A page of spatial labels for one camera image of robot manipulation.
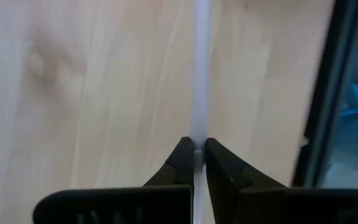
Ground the black metal table frame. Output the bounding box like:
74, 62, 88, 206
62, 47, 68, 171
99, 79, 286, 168
291, 0, 358, 189

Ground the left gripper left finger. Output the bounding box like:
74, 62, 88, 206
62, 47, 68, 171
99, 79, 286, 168
32, 136, 196, 224

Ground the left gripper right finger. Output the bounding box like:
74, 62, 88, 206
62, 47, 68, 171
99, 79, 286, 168
204, 137, 358, 224

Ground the white thin stick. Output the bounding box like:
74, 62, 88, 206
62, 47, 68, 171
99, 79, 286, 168
190, 0, 213, 224

